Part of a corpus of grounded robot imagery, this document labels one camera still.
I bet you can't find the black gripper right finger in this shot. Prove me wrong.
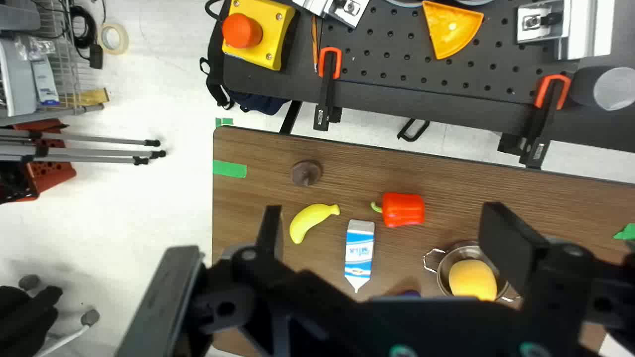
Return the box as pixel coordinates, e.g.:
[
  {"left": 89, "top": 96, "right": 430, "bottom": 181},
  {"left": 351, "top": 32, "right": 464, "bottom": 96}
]
[{"left": 478, "top": 201, "right": 635, "bottom": 334}]

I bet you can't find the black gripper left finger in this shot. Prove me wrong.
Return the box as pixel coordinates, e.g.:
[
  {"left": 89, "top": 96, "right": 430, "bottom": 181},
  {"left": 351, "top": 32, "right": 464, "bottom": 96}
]
[{"left": 115, "top": 205, "right": 287, "bottom": 357}]

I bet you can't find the blue white milk carton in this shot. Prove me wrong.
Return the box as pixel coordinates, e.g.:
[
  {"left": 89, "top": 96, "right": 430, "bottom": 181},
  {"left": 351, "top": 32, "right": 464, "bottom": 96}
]
[{"left": 343, "top": 219, "right": 377, "bottom": 296}]

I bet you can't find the yellow toy lemon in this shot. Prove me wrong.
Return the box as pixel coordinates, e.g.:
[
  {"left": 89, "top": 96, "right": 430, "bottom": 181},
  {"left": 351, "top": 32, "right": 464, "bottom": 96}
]
[{"left": 446, "top": 259, "right": 500, "bottom": 304}]

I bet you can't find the small steel pot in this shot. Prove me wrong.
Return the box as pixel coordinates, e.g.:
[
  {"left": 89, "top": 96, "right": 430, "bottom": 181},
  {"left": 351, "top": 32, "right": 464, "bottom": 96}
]
[{"left": 420, "top": 243, "right": 523, "bottom": 308}]

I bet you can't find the small green tape piece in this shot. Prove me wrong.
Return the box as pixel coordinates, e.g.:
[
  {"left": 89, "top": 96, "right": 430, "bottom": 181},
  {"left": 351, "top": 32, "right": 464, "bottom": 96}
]
[{"left": 613, "top": 223, "right": 635, "bottom": 245}]

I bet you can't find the orange black bar clamp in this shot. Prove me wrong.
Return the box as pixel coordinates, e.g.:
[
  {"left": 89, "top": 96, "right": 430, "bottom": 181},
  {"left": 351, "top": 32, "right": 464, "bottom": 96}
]
[
  {"left": 498, "top": 74, "right": 573, "bottom": 171},
  {"left": 311, "top": 46, "right": 345, "bottom": 134}
]

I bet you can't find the yellow toy banana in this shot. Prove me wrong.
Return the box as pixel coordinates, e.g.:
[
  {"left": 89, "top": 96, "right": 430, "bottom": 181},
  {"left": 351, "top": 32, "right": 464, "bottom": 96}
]
[{"left": 287, "top": 203, "right": 343, "bottom": 247}]

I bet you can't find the office chair wheel base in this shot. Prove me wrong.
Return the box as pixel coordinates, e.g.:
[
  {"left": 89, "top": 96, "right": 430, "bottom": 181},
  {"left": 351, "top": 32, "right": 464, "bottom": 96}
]
[{"left": 0, "top": 274, "right": 103, "bottom": 357}]

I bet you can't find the brown round toy mushroom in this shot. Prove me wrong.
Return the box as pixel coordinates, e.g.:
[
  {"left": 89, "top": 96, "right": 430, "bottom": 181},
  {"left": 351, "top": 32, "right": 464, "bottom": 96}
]
[{"left": 289, "top": 159, "right": 325, "bottom": 189}]

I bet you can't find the silver tripod with black feet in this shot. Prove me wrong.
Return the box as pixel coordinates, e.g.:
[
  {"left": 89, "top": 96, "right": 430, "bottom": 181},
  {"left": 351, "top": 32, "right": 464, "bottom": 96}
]
[{"left": 0, "top": 118, "right": 168, "bottom": 205}]

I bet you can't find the grey round cylinder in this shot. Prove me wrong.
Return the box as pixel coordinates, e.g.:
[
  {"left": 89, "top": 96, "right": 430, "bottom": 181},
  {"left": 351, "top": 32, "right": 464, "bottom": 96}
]
[{"left": 569, "top": 64, "right": 635, "bottom": 116}]

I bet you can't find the black perforated breadboard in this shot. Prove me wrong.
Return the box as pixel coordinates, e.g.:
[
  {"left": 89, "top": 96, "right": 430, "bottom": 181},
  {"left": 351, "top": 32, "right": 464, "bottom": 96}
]
[{"left": 206, "top": 0, "right": 635, "bottom": 155}]

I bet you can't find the orange plastic wedge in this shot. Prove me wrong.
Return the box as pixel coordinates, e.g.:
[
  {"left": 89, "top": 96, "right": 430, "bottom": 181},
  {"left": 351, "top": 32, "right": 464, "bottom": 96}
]
[{"left": 420, "top": 0, "right": 486, "bottom": 64}]

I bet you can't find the masking tape roll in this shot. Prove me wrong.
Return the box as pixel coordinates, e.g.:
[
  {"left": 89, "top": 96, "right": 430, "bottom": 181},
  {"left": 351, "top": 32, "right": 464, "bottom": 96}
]
[{"left": 99, "top": 23, "right": 130, "bottom": 56}]

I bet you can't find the yellow emergency stop button box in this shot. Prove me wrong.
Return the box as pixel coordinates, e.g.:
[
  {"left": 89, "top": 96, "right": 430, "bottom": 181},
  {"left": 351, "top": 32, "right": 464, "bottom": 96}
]
[{"left": 218, "top": 0, "right": 297, "bottom": 74}]

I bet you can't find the orange pencil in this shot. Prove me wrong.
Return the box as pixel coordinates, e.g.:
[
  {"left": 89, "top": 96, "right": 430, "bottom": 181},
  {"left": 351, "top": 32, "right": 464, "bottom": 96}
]
[{"left": 309, "top": 17, "right": 321, "bottom": 72}]

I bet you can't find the metal mounting bracket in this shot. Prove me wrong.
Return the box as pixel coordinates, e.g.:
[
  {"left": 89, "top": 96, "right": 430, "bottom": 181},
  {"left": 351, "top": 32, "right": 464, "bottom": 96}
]
[
  {"left": 513, "top": 3, "right": 571, "bottom": 46},
  {"left": 289, "top": 0, "right": 373, "bottom": 30}
]

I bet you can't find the aluminium extrusion rail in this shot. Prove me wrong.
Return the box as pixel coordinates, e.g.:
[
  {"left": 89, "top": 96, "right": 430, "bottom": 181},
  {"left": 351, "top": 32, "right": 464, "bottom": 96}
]
[{"left": 561, "top": 0, "right": 619, "bottom": 62}]

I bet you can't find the wire shelf with supplies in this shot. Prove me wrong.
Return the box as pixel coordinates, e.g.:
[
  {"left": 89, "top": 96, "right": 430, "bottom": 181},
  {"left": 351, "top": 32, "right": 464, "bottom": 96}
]
[{"left": 0, "top": 0, "right": 111, "bottom": 126}]

